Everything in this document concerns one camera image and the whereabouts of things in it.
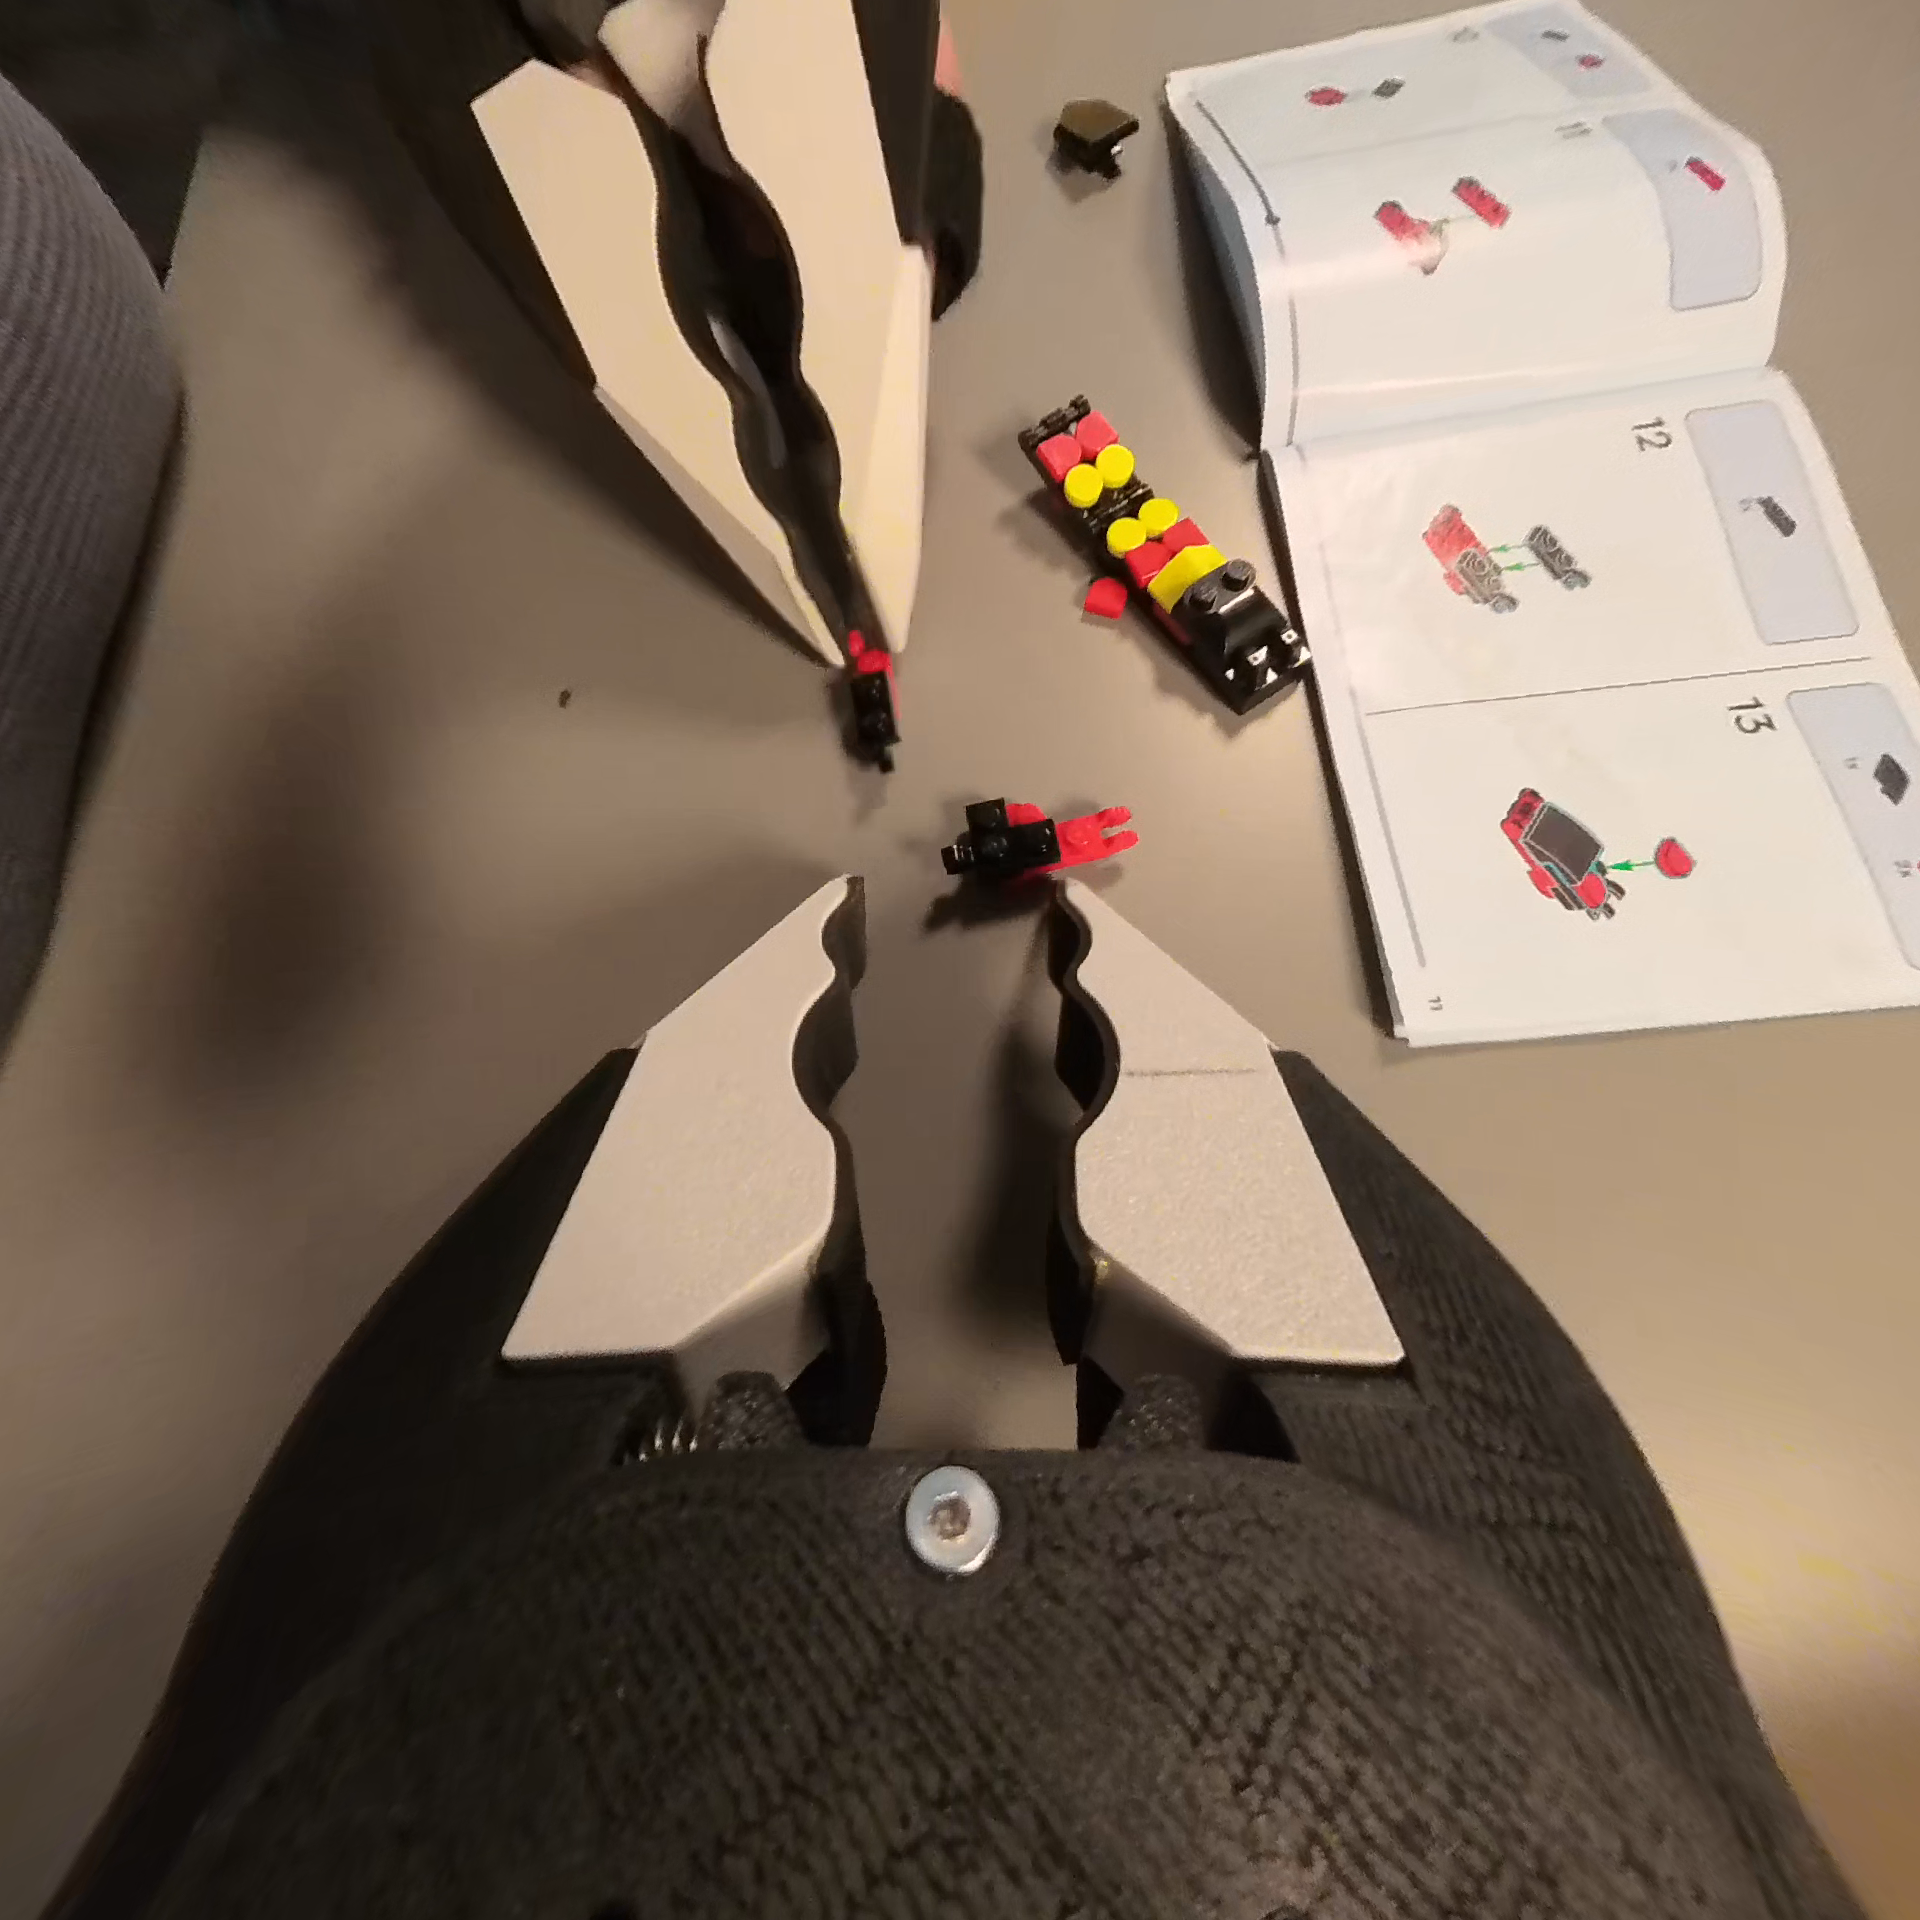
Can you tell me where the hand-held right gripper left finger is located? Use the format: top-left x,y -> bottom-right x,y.
497,873 -> 889,1444

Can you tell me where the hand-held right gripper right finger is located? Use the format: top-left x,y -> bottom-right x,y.
1041,878 -> 1408,1369

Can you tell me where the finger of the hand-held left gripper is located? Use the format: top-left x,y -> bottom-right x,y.
702,0 -> 935,659
468,41 -> 868,671

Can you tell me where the thin red black lego piece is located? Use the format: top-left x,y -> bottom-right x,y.
838,627 -> 905,778

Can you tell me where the red black lego clip assembly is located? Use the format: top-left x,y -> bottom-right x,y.
938,798 -> 1142,889

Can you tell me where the long black red yellow lego assembly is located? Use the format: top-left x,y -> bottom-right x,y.
1017,394 -> 1317,718

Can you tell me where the open instruction booklet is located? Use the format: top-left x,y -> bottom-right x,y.
1162,0 -> 1920,1047

